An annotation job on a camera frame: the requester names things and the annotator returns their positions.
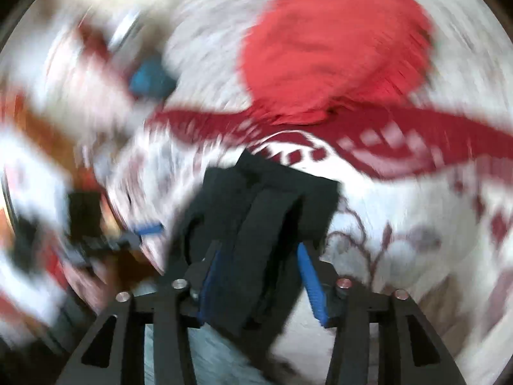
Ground red round ruffled pillow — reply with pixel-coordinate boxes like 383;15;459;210
238;0;435;125

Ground red and white patterned blanket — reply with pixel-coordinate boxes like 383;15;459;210
96;104;513;370

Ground black pants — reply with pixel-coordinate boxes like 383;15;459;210
166;150;341;370

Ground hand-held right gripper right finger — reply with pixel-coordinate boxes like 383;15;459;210
297;243;467;385

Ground blue bag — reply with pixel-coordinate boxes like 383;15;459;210
128;58;177;99

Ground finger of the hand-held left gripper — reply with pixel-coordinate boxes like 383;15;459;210
132;222;166;236

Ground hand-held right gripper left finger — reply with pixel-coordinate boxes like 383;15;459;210
54;244;225;385

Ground floral bed quilt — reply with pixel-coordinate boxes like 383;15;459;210
160;0;513;121

